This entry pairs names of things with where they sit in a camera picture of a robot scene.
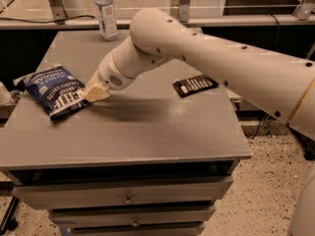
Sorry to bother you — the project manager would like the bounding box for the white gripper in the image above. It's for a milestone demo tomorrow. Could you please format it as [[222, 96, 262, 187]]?
[[84, 50, 132, 102]]

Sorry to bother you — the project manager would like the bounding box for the blue potato chip bag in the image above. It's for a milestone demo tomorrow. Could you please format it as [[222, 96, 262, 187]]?
[[22, 65, 90, 120]]

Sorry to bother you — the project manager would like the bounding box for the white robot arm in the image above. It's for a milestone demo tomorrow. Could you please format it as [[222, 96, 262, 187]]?
[[85, 8, 315, 140]]

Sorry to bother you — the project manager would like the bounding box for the clear plastic water bottle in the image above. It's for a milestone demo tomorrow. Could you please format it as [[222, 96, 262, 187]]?
[[94, 0, 118, 41]]

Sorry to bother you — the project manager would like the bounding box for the white object at left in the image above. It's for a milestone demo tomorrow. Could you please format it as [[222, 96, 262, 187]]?
[[0, 82, 12, 105]]

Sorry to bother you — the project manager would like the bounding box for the black snack bar wrapper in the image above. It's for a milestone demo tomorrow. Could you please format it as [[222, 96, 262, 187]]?
[[172, 75, 219, 97]]

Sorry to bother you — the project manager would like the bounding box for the metal top drawer knob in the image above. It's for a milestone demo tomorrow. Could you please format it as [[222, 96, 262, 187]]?
[[124, 195, 134, 206]]

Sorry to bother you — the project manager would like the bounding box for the metal drawer knob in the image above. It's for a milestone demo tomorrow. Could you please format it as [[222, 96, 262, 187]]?
[[132, 219, 140, 227], [124, 195, 134, 206]]

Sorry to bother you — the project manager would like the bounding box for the grey top drawer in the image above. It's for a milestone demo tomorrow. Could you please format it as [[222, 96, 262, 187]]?
[[13, 176, 232, 209]]

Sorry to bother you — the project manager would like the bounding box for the grey drawer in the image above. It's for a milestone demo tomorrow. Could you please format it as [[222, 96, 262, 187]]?
[[70, 222, 205, 236], [13, 176, 232, 209], [49, 204, 215, 228]]

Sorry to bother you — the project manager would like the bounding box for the metal middle drawer knob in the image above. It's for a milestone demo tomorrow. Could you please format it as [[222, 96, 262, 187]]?
[[132, 219, 140, 227]]

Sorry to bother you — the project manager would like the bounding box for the grey bottom drawer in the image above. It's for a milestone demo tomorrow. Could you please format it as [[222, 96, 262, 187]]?
[[70, 222, 205, 236]]

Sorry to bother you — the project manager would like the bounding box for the grey middle drawer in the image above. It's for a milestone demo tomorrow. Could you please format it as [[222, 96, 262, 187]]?
[[49, 204, 215, 228]]

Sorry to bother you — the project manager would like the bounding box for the black stand leg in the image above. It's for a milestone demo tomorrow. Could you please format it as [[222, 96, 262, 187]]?
[[0, 197, 19, 236]]

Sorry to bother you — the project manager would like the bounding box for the black cable on rail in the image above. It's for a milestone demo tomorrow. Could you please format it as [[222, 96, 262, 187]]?
[[0, 14, 96, 25]]

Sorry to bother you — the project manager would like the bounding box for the metal left upright bracket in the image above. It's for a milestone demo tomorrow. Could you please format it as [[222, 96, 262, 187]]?
[[48, 0, 66, 25]]

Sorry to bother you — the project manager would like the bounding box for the metal centre upright post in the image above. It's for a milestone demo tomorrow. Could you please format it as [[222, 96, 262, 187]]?
[[178, 0, 191, 23]]

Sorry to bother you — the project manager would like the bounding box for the aluminium frame rail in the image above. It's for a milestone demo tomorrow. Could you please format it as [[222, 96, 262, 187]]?
[[0, 14, 315, 30]]

